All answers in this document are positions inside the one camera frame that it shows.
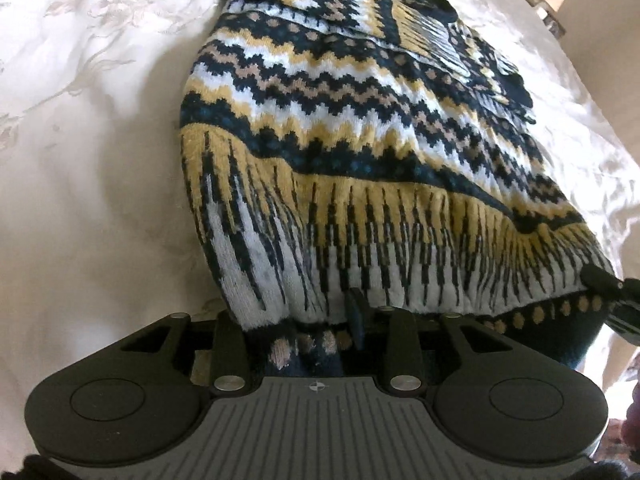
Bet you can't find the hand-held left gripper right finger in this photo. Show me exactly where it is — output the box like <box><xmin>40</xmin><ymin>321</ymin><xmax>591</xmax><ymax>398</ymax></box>
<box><xmin>344</xmin><ymin>287</ymin><xmax>504</xmax><ymax>394</ymax></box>

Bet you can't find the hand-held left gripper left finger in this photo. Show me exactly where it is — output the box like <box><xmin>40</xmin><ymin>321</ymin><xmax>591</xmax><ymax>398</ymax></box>
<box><xmin>120</xmin><ymin>310</ymin><xmax>252</xmax><ymax>394</ymax></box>

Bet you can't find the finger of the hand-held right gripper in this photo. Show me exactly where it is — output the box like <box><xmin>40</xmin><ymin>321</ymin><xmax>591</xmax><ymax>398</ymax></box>
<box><xmin>582</xmin><ymin>264</ymin><xmax>626</xmax><ymax>301</ymax></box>

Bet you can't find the navy yellow patterned knit sweater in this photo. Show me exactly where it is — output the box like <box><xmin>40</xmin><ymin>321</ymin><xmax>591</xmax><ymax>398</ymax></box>
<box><xmin>177</xmin><ymin>0</ymin><xmax>619</xmax><ymax>377</ymax></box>

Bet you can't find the bed with white bedspread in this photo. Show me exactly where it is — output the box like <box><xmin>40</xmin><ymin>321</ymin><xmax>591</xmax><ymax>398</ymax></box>
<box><xmin>0</xmin><ymin>0</ymin><xmax>640</xmax><ymax>411</ymax></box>

